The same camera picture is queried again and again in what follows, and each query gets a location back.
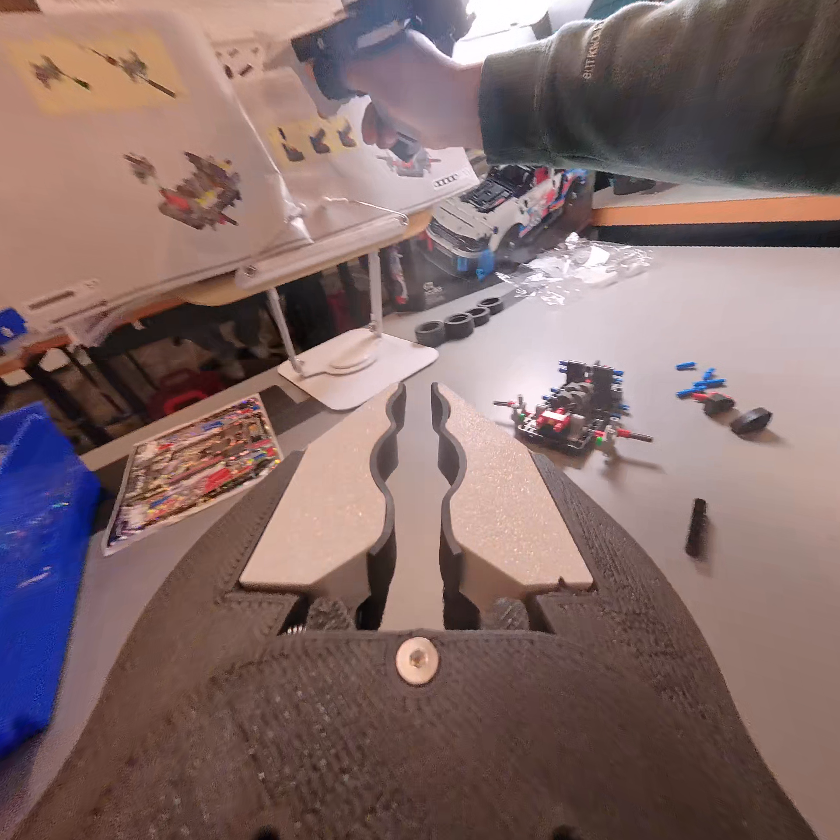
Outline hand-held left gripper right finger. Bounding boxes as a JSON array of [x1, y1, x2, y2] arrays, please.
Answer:
[[430, 382, 595, 621]]

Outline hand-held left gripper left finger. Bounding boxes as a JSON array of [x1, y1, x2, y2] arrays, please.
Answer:
[[238, 382, 408, 627]]

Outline person's right forearm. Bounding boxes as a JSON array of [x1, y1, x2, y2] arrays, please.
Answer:
[[478, 0, 840, 195]]

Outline lego car chassis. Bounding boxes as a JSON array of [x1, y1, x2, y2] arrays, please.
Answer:
[[493, 358, 655, 462]]

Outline lego instruction booklet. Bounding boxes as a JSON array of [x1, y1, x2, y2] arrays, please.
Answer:
[[0, 8, 481, 332]]

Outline scattered blue lego pins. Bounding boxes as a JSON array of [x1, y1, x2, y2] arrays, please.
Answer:
[[676, 361, 727, 400]]

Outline lego box with car picture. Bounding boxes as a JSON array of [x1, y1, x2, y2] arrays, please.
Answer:
[[394, 163, 595, 311]]

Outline person's right hand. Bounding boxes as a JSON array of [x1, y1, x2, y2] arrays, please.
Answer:
[[344, 29, 487, 152]]

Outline colourful sticker sheet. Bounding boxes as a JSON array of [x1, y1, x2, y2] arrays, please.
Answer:
[[101, 394, 284, 557]]

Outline white book stand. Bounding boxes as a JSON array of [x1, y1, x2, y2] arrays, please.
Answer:
[[184, 197, 439, 413]]

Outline red plastic case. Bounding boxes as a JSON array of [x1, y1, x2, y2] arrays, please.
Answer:
[[146, 369, 227, 421]]

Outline clear plastic bag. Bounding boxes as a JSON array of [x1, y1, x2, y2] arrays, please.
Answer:
[[497, 238, 657, 307]]

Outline blue plastic bin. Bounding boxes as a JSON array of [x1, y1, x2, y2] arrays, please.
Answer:
[[0, 402, 101, 759]]

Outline orange edged desk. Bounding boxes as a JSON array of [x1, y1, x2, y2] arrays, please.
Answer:
[[591, 187, 840, 231]]

